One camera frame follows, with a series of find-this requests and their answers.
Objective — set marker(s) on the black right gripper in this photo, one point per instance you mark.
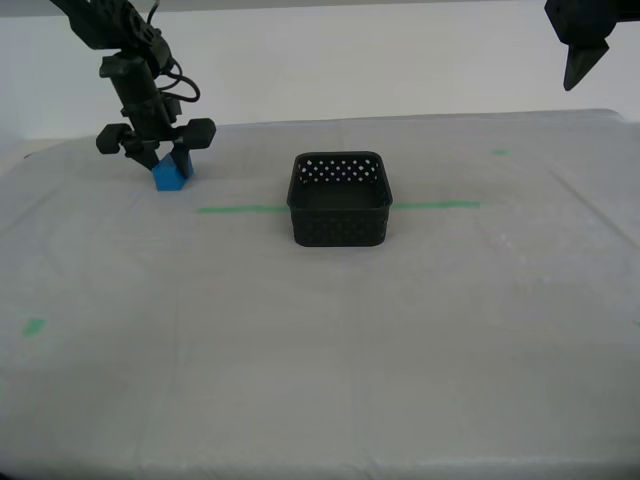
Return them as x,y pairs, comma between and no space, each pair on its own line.
632,15

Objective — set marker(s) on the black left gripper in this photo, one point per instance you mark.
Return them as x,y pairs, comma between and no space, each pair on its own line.
142,110

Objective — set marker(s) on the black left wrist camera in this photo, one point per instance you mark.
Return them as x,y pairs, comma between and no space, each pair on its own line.
172,110

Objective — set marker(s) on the long green tape strip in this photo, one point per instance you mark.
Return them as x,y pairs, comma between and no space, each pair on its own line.
240,209

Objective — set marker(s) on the black perforated plastic basket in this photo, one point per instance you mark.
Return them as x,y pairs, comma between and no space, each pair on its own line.
340,232

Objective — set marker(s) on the white table cover sheet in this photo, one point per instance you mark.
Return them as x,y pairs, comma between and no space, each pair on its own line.
320,350

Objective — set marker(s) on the blue rectangular block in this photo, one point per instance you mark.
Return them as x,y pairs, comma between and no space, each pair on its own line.
167,181

